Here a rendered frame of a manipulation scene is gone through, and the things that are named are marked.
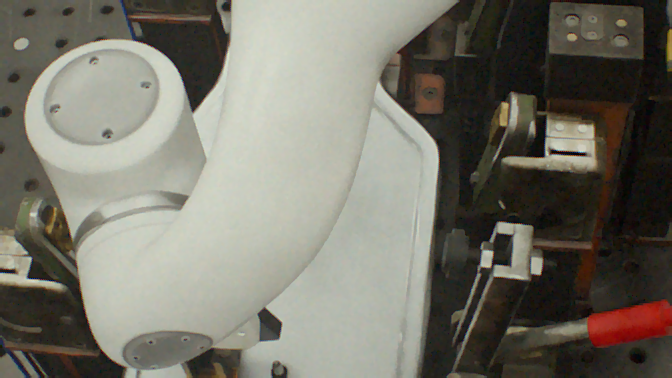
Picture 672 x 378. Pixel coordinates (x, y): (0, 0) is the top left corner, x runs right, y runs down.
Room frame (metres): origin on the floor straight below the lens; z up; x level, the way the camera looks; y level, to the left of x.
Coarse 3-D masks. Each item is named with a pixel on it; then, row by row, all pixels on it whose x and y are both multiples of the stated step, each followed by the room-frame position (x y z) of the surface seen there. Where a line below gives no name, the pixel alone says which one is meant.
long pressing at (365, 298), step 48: (384, 96) 0.60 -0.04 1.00; (384, 144) 0.56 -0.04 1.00; (432, 144) 0.55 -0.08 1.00; (384, 192) 0.51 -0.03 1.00; (432, 192) 0.50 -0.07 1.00; (336, 240) 0.47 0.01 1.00; (384, 240) 0.47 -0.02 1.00; (432, 240) 0.46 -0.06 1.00; (288, 288) 0.44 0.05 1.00; (336, 288) 0.43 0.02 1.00; (384, 288) 0.43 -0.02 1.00; (288, 336) 0.40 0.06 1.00; (336, 336) 0.39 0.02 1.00; (384, 336) 0.39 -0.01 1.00
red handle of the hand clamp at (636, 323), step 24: (600, 312) 0.32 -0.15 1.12; (624, 312) 0.32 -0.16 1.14; (648, 312) 0.31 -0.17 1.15; (504, 336) 0.34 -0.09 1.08; (528, 336) 0.33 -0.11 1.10; (552, 336) 0.32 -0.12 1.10; (576, 336) 0.31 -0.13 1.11; (600, 336) 0.31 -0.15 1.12; (624, 336) 0.30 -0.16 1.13; (648, 336) 0.30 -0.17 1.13; (504, 360) 0.32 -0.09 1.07
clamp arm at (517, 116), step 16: (512, 96) 0.51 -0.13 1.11; (528, 96) 0.51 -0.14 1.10; (496, 112) 0.51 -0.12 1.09; (512, 112) 0.50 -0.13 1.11; (528, 112) 0.49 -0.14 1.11; (496, 128) 0.50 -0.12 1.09; (512, 128) 0.49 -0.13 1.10; (528, 128) 0.49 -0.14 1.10; (496, 144) 0.49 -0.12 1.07; (512, 144) 0.48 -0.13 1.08; (528, 144) 0.48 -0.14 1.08; (480, 160) 0.52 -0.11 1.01; (496, 160) 0.49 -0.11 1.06; (480, 176) 0.51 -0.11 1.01; (496, 176) 0.49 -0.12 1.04; (480, 192) 0.49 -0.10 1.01; (496, 192) 0.49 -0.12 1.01; (480, 208) 0.49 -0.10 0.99; (496, 208) 0.49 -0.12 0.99
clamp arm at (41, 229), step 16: (32, 208) 0.47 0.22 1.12; (48, 208) 0.47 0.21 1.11; (16, 224) 0.46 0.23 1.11; (32, 224) 0.46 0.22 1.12; (48, 224) 0.46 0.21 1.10; (64, 224) 0.47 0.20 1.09; (16, 240) 0.45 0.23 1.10; (32, 240) 0.45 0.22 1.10; (48, 240) 0.45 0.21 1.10; (64, 240) 0.46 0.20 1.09; (32, 256) 0.45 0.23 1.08; (48, 256) 0.45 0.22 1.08; (64, 256) 0.45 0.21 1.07; (48, 272) 0.45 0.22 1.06; (64, 272) 0.45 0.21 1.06; (80, 288) 0.45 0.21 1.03; (80, 304) 0.45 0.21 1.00
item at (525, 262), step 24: (456, 240) 0.34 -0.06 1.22; (504, 240) 0.34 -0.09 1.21; (528, 240) 0.34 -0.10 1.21; (456, 264) 0.33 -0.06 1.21; (480, 264) 0.33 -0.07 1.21; (504, 264) 0.33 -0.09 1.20; (528, 264) 0.32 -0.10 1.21; (552, 264) 0.32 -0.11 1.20; (480, 288) 0.34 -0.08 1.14; (504, 288) 0.31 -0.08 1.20; (480, 312) 0.32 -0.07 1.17; (504, 312) 0.31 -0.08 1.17; (456, 336) 0.35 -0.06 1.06; (480, 336) 0.32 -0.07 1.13; (456, 360) 0.33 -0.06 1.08; (480, 360) 0.32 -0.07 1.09
